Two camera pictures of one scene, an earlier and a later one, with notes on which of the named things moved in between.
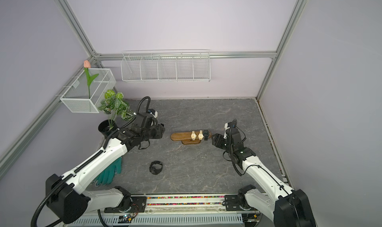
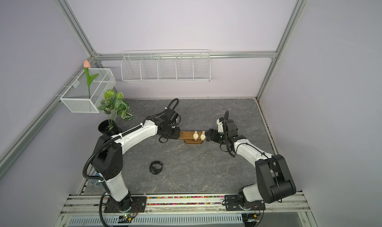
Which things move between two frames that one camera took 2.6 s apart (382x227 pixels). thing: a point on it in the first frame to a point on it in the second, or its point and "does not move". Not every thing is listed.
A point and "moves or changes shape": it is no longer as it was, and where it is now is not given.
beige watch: x=200 y=135 moves or changes shape
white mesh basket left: x=75 y=99 does not move
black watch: x=155 y=167 does not move
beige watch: x=193 y=135 moves or changes shape
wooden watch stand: x=186 y=138 does not move
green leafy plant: x=114 y=104 does not move
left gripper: x=159 y=132 to x=175 y=136
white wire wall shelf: x=166 y=65 does not move
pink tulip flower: x=87 y=64 does not move
